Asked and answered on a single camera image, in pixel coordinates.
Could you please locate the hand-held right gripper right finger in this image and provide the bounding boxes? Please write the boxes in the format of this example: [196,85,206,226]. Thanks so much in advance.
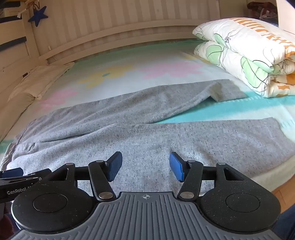
[169,151,244,201]

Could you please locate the grey pants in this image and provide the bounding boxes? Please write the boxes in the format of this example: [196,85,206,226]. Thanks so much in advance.
[6,79,295,197]

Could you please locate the folded floral quilt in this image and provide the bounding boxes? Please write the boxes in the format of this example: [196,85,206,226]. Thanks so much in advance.
[192,17,295,99]

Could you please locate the blue star decoration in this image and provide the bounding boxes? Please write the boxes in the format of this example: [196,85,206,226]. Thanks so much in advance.
[28,6,48,28]

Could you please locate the cream pillow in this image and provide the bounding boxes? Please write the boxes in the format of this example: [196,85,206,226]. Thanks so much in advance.
[7,61,75,102]

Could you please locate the dark cloth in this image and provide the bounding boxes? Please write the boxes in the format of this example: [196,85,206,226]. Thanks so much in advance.
[246,1,278,24]

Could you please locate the person's dark blue clothing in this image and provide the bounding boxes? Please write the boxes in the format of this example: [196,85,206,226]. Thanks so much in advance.
[279,205,295,240]

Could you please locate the flower printed bed blanket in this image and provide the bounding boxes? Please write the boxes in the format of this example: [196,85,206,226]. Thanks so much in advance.
[0,38,295,192]

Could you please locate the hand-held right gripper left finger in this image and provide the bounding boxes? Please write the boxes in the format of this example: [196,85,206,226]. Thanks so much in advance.
[51,151,123,201]

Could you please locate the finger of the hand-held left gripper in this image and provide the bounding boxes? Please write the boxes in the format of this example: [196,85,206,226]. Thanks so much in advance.
[23,168,52,180]
[0,168,24,179]

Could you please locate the white board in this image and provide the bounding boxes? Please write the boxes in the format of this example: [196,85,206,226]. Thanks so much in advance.
[275,0,295,35]

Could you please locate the cream wooden shelf frame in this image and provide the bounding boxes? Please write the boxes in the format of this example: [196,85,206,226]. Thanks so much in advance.
[0,0,40,97]

